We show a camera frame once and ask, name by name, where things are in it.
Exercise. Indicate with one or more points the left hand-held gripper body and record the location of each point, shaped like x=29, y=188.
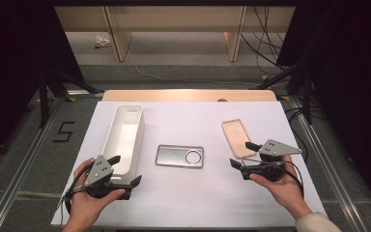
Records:
x=99, y=169

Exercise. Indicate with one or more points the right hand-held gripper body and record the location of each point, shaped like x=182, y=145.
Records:
x=275, y=148

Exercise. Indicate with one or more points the beige phone case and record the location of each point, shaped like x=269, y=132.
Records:
x=236, y=137

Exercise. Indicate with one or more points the white storage box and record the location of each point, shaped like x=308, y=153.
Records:
x=124, y=138

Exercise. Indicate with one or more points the person's left hand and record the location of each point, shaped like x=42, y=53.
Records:
x=85, y=206

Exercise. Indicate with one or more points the person's right hand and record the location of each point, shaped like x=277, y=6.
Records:
x=288, y=190

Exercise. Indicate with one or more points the white table board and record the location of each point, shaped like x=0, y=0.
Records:
x=186, y=199

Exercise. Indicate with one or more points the black metal stand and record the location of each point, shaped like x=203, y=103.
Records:
x=307, y=96
x=43, y=100

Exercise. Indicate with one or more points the yellow floor tape mark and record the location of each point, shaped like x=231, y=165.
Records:
x=71, y=99
x=264, y=77

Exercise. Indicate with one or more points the wooden table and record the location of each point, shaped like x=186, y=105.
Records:
x=186, y=95

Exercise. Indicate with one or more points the black curtain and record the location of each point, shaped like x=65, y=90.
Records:
x=13, y=64
x=351, y=80

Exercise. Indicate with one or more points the crumpled paper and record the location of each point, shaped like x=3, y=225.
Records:
x=101, y=42

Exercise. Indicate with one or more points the light wooden desk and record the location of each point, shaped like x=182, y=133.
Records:
x=174, y=19

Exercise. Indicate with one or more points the long metal floor rail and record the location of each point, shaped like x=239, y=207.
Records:
x=331, y=174
x=16, y=180

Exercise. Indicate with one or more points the short metal floor rail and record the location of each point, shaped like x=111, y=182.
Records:
x=83, y=92

